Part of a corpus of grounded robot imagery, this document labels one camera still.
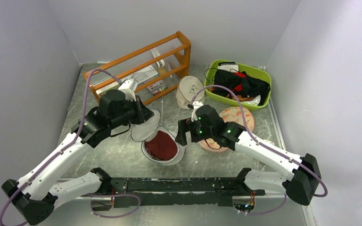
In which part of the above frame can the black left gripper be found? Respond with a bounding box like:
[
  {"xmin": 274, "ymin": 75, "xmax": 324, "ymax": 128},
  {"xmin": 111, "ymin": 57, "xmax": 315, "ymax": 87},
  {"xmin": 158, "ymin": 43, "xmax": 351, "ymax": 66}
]
[{"xmin": 110, "ymin": 95, "xmax": 155, "ymax": 129}]

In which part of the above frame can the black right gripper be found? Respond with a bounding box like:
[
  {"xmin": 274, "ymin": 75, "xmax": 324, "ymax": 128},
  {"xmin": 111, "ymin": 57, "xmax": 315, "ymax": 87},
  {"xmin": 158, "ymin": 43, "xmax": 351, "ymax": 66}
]
[{"xmin": 175, "ymin": 117, "xmax": 215, "ymax": 146}]

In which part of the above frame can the white mesh laundry bag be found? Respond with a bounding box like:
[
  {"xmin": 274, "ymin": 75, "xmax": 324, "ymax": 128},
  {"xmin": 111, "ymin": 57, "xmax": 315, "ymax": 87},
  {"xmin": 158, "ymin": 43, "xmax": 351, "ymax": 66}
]
[{"xmin": 131, "ymin": 108, "xmax": 185, "ymax": 166}]

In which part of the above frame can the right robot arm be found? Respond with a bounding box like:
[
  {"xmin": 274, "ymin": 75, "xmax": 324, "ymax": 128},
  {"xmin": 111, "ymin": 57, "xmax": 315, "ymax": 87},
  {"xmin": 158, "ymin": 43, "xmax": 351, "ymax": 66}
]
[{"xmin": 175, "ymin": 102, "xmax": 321, "ymax": 206}]

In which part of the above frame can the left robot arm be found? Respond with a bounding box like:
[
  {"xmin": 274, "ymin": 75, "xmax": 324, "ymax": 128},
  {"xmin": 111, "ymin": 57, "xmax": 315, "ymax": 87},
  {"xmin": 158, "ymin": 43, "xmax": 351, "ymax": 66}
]
[{"xmin": 1, "ymin": 90, "xmax": 154, "ymax": 226}]

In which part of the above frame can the cream round laundry bag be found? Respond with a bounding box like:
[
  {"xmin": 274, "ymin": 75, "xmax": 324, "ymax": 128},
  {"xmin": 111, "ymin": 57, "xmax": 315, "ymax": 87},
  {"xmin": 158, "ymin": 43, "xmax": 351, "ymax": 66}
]
[{"xmin": 176, "ymin": 76, "xmax": 204, "ymax": 109}]

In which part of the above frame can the colourful marker pack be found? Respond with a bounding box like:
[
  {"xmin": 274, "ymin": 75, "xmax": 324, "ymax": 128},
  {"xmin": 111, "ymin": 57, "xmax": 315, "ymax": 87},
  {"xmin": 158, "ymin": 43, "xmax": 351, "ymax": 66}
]
[{"xmin": 148, "ymin": 80, "xmax": 168, "ymax": 96}]

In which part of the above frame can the clear plastic package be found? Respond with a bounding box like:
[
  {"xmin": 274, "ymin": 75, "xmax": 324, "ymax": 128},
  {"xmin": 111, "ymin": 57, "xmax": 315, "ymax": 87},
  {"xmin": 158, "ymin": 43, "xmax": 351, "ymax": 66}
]
[{"xmin": 131, "ymin": 65, "xmax": 158, "ymax": 84}]

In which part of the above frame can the orange wooden rack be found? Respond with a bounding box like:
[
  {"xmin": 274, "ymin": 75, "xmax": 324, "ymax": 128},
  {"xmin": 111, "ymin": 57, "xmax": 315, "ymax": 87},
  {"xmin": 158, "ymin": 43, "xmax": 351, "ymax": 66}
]
[{"xmin": 83, "ymin": 31, "xmax": 191, "ymax": 105}]

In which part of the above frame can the green box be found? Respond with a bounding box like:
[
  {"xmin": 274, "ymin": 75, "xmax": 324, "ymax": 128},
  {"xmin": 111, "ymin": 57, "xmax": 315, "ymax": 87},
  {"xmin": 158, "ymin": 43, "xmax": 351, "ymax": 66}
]
[{"xmin": 96, "ymin": 81, "xmax": 119, "ymax": 97}]

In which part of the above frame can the white clip on rack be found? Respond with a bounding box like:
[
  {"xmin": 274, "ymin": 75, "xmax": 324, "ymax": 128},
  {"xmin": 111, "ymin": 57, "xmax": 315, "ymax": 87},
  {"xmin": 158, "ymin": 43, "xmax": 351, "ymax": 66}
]
[{"xmin": 156, "ymin": 59, "xmax": 165, "ymax": 68}]

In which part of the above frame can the white folded garment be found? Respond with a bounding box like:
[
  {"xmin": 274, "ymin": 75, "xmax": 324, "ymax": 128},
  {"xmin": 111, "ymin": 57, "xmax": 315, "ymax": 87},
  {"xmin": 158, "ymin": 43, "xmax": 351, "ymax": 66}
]
[{"xmin": 217, "ymin": 62, "xmax": 239, "ymax": 73}]

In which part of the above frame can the green plastic basin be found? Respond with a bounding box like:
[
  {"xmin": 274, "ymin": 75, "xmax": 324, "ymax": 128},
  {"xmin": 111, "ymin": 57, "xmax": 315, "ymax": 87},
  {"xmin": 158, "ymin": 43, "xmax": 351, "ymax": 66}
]
[{"xmin": 204, "ymin": 60, "xmax": 272, "ymax": 111}]

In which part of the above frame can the small white card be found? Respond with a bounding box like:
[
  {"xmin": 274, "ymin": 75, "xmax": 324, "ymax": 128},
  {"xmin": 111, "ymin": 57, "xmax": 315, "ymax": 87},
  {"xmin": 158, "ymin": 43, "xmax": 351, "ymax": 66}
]
[{"xmin": 264, "ymin": 139, "xmax": 275, "ymax": 145}]

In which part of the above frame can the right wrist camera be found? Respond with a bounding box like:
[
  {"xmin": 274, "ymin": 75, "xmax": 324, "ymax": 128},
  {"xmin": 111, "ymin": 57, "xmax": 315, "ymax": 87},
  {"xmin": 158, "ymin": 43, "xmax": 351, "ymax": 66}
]
[{"xmin": 188, "ymin": 101, "xmax": 204, "ymax": 121}]

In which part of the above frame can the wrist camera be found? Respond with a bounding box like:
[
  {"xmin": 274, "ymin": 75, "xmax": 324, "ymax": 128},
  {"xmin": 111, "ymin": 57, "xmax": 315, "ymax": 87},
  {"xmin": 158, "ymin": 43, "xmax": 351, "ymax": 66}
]
[
  {"xmin": 118, "ymin": 79, "xmax": 138, "ymax": 101},
  {"xmin": 188, "ymin": 101, "xmax": 204, "ymax": 121}
]

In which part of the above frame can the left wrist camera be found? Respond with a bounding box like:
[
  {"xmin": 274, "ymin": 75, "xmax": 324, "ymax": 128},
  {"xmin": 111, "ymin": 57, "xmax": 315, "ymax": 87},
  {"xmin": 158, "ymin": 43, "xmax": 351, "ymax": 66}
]
[{"xmin": 118, "ymin": 79, "xmax": 138, "ymax": 101}]

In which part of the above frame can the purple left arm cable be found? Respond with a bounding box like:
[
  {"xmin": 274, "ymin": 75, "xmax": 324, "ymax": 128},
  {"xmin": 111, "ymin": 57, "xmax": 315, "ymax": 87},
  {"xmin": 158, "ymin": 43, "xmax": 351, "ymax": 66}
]
[{"xmin": 0, "ymin": 68, "xmax": 141, "ymax": 226}]

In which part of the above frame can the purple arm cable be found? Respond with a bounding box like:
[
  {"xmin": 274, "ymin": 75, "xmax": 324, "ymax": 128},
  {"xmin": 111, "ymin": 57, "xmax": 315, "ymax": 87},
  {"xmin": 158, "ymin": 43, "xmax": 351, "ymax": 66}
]
[
  {"xmin": 189, "ymin": 85, "xmax": 329, "ymax": 216},
  {"xmin": 0, "ymin": 68, "xmax": 141, "ymax": 226}
]

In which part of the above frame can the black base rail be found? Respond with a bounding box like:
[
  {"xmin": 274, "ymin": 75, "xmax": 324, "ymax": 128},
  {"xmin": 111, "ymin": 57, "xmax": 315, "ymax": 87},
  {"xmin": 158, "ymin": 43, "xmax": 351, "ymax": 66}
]
[{"xmin": 95, "ymin": 177, "xmax": 265, "ymax": 208}]

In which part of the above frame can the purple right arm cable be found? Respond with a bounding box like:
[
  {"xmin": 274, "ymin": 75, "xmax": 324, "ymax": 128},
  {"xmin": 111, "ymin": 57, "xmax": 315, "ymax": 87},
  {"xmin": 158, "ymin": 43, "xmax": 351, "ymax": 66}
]
[{"xmin": 189, "ymin": 85, "xmax": 329, "ymax": 216}]

